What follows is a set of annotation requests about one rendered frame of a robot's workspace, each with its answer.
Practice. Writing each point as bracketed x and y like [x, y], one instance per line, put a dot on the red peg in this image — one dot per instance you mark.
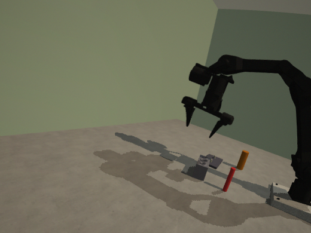
[229, 178]

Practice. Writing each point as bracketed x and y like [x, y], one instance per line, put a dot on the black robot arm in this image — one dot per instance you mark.
[300, 91]

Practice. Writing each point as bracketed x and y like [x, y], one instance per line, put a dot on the orange cylinder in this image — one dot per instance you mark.
[242, 160]

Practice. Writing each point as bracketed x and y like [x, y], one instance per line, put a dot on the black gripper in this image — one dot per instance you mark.
[211, 101]

